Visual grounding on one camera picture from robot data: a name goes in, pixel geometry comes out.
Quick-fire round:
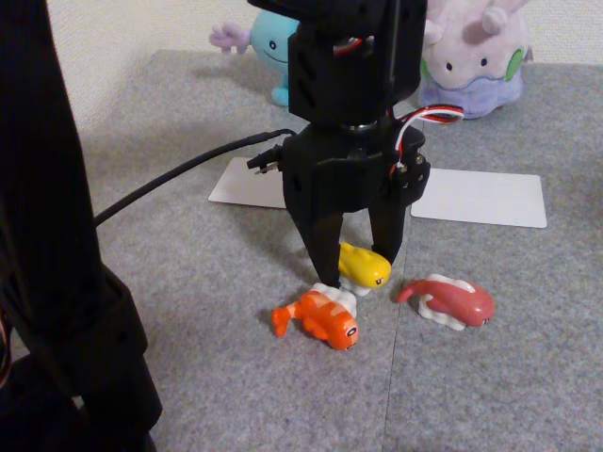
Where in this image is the yellow egg sushi toy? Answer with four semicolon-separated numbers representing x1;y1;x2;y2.
337;242;393;297

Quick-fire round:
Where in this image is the orange shrimp sushi toy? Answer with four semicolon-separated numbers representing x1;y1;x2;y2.
271;282;360;352

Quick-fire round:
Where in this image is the red tuna sushi toy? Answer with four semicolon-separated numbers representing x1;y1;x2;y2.
395;273;497;331

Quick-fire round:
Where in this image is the blue Wooper plush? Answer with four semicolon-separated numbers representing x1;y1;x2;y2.
209;9;302;108

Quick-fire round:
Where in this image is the purple Goomy plush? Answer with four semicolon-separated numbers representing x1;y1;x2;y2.
417;0;532;121

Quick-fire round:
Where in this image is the white card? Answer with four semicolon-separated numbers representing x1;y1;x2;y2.
208;156;288;210
410;168;547;230

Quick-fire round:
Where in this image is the grey carpet tile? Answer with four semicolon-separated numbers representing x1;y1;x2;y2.
8;49;428;452
383;60;603;452

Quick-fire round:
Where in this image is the red white black servo wire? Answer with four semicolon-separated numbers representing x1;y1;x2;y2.
388;105;465;180

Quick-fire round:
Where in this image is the black cable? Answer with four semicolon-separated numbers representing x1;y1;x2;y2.
93;127;299;226

